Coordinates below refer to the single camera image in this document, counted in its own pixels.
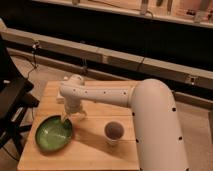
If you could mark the white toy bottle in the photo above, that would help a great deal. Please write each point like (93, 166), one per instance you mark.
(59, 98)

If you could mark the white plastic cup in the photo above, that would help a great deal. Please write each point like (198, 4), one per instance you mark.
(113, 132)

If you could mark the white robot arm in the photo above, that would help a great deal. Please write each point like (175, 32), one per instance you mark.
(160, 142)

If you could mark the black chair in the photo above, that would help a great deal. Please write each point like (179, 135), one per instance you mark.
(15, 99)

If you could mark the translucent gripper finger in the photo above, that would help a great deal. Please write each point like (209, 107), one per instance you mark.
(82, 115)
(64, 117)

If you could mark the green ceramic bowl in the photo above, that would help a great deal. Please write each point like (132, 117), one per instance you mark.
(53, 134)

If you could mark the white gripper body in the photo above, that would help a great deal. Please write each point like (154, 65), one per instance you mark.
(72, 109)

